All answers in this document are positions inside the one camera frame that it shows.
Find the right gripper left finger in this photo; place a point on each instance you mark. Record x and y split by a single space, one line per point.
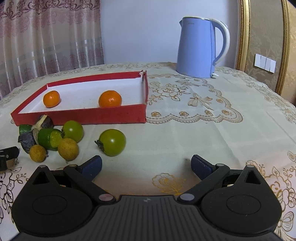
81 178

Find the yellow-brown longan fruit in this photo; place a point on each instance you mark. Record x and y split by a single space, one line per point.
68 149
37 153

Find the small green cucumber piece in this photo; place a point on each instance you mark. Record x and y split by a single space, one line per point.
23 128

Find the green tomato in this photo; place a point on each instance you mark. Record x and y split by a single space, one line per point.
72 129
111 142

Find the cream embroidered tablecloth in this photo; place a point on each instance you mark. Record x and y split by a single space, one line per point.
231 119

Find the white wall switch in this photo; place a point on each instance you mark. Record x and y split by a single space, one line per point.
264 63

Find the red shallow cardboard box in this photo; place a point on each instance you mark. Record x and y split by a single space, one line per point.
79 100

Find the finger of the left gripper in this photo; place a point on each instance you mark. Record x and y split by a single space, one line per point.
8 157

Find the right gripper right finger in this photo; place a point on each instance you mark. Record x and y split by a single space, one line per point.
211 177

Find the orange mandarin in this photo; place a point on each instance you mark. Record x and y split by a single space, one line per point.
110 99
51 99

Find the light blue electric kettle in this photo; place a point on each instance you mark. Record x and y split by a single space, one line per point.
197 46

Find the gold framed headboard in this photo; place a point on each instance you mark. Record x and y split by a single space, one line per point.
268 28

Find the pink patterned curtain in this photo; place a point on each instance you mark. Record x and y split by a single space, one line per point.
39 38

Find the purple eggplant piece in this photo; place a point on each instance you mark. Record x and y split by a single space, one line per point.
44 121
28 139

